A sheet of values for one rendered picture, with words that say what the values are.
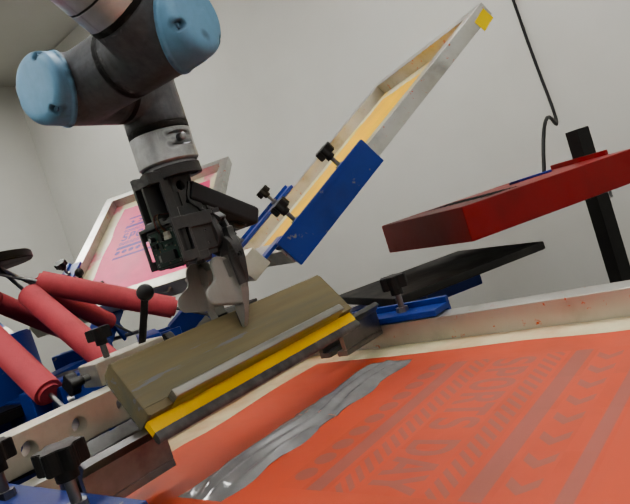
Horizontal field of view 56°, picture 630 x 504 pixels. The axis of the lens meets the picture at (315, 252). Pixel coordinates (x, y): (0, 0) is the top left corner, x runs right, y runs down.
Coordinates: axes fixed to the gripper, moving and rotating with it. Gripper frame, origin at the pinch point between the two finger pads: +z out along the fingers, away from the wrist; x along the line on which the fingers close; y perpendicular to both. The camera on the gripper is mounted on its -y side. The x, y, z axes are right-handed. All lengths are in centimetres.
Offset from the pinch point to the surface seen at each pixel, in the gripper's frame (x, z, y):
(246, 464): 9.5, 13.1, 12.5
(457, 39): 1, -39, -89
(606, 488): 44.4, 13.7, 12.4
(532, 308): 27.0, 11.2, -25.3
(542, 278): -40, 44, -200
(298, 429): 9.9, 13.1, 4.6
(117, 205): -169, -42, -98
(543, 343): 29.9, 13.8, -18.6
